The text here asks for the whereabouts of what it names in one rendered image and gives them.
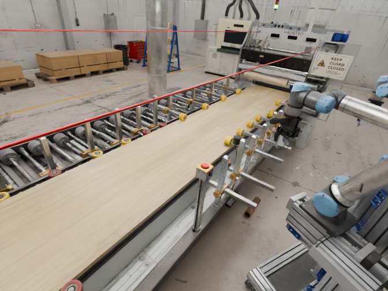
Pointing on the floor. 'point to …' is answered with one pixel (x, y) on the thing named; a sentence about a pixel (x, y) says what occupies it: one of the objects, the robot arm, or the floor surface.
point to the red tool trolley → (136, 50)
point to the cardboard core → (251, 208)
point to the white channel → (314, 16)
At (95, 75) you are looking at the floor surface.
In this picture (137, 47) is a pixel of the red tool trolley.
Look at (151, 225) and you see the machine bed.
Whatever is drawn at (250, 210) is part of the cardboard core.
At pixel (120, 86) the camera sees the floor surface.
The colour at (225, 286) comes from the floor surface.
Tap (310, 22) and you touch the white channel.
